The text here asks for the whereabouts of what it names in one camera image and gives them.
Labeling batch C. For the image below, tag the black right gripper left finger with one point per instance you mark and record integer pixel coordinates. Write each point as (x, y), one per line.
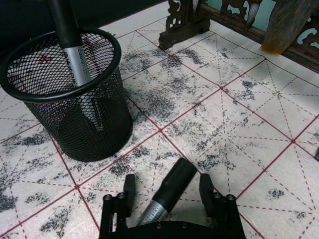
(117, 209)

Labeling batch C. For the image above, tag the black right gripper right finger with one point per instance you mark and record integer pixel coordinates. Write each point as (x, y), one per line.
(224, 211)

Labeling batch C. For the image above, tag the black and silver marker pen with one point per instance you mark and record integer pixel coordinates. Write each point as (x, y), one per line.
(71, 35)
(166, 193)

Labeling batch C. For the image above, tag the white felt mat red grid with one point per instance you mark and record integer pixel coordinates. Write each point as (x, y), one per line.
(224, 119)

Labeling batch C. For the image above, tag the black mesh pen holder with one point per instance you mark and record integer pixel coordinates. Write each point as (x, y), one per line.
(82, 119)

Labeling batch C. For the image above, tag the carved dark wooden brush rack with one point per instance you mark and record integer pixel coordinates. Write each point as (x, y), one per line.
(187, 27)

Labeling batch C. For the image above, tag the large brown calligraphy brush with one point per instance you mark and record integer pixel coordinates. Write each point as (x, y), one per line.
(284, 27)

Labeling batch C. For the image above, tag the small white-tipped calligraphy brush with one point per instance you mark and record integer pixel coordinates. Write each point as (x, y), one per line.
(253, 13)
(195, 3)

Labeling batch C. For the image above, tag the black table cloth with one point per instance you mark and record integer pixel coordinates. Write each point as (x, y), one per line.
(25, 17)

